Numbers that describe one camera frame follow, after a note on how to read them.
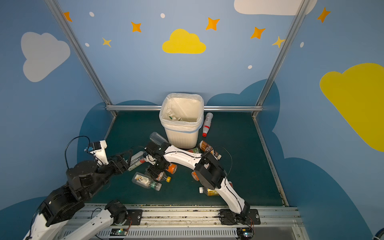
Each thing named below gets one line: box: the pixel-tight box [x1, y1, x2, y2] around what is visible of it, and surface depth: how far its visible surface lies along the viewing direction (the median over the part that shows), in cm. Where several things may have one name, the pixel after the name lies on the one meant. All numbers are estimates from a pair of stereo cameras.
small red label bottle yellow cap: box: [156, 171, 172, 183], surface depth 86 cm
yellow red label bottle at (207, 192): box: [199, 186, 220, 196], surface depth 80 cm
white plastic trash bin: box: [159, 93, 205, 150], surface depth 92 cm
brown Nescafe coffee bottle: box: [199, 140, 222, 161], surface depth 98 cm
